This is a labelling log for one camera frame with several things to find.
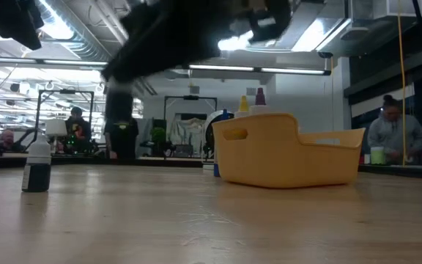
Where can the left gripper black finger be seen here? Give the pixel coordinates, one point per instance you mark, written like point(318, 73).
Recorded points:
point(123, 67)

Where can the small white cap dropper bottle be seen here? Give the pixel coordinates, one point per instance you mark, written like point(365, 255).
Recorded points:
point(36, 177)
point(121, 143)

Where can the yellow cap colouring bottle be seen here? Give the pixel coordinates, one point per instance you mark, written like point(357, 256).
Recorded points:
point(243, 104)

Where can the blue cap colouring bottle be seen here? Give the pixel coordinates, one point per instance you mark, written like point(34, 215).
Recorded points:
point(225, 114)

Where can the purple cap colouring bottle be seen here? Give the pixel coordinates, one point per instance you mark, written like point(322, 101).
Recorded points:
point(260, 96)

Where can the yellow plastic bin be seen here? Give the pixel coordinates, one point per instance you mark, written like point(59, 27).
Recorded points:
point(288, 161)

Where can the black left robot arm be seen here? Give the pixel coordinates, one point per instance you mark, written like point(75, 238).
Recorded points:
point(9, 18)

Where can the grey fabric cover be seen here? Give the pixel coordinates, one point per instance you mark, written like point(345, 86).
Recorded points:
point(145, 135)

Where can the person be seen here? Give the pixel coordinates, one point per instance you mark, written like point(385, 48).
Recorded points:
point(78, 128)
point(394, 132)
point(7, 138)

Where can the green plant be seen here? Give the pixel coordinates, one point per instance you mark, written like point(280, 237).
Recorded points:
point(158, 135)

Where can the long LED light bar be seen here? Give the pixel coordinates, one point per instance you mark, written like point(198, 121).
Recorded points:
point(269, 69)

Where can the white cloth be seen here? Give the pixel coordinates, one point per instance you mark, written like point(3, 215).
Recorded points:
point(187, 130)

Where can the white lampshade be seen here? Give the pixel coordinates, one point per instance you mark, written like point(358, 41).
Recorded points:
point(55, 127)

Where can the green cup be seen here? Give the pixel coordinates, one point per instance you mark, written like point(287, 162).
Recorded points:
point(377, 155)

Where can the silver ventilation duct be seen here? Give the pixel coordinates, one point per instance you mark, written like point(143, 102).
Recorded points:
point(86, 44)

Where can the grey wall box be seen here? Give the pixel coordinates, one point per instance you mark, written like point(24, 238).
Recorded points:
point(250, 91)
point(194, 89)

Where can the black rig frame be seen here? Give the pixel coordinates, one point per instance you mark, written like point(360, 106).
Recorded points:
point(66, 91)
point(190, 97)

